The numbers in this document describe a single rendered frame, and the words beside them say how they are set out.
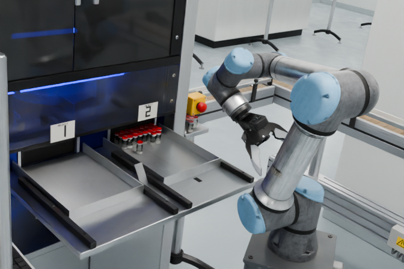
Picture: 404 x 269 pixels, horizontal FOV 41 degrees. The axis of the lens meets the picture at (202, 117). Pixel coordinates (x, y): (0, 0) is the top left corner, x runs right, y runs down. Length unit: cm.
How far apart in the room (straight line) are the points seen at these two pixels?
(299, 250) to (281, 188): 28
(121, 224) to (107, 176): 27
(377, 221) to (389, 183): 64
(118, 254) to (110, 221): 62
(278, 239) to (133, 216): 44
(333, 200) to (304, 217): 105
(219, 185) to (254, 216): 33
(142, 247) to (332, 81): 125
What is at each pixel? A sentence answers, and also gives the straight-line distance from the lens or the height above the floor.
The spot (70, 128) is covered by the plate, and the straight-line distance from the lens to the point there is 176.
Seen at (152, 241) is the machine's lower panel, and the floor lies 43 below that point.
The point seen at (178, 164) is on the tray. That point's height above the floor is 88.
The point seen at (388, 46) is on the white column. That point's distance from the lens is 301.
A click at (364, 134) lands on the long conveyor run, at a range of 243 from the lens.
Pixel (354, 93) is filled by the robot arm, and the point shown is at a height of 138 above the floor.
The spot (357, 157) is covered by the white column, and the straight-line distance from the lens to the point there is 322.
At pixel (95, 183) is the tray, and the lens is 174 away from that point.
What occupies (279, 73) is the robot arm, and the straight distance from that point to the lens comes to 158.
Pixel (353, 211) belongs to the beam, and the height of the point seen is 50.
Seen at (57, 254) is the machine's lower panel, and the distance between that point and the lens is 199.
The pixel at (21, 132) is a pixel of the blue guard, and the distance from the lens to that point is 168.
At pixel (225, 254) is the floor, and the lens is 297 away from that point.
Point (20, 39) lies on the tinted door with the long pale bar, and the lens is 159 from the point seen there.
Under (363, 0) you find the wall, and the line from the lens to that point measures 1059.
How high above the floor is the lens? 176
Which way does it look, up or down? 23 degrees down
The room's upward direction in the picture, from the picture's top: 7 degrees clockwise
